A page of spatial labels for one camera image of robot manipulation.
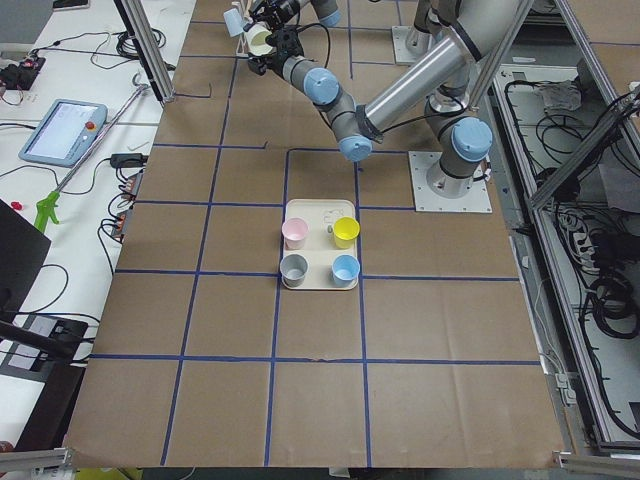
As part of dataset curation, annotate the light blue plastic cup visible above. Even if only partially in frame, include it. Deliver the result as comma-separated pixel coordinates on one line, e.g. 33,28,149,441
223,8,244,37

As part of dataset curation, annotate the cream serving tray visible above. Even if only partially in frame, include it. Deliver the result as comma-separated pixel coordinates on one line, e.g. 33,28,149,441
281,199,359,290

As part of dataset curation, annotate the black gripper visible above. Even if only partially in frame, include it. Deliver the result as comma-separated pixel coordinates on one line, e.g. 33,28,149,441
249,0,301,28
247,25,304,76

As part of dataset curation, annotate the yellow plastic cup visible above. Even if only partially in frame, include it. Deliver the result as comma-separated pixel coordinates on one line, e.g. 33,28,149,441
332,217,360,249

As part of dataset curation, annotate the green handled reach grabber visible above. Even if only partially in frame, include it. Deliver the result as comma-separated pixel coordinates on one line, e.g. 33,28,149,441
34,83,151,233

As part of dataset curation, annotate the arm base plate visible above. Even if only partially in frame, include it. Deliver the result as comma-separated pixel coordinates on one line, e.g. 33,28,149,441
408,151,492,214
391,26,429,65

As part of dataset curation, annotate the blue teach pendant tablet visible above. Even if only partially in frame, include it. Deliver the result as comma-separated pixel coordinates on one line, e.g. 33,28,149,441
18,99,108,168

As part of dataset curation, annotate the pink plastic cup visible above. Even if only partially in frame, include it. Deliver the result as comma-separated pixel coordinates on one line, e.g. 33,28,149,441
281,217,309,250

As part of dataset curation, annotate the grey plastic cup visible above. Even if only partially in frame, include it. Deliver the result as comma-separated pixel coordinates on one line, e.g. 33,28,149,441
279,254,309,288

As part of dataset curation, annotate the cream plastic cup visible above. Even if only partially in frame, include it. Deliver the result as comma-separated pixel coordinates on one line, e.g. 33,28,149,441
245,24,273,56

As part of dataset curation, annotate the black electronics board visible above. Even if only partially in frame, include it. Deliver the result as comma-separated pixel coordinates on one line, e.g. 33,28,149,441
1,56,46,91

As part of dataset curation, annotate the aluminium frame post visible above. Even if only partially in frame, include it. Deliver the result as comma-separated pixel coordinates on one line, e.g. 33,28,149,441
114,0,175,105

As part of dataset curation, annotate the white wire cup rack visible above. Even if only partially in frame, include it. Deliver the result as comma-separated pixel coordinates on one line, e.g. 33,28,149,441
230,1,266,57

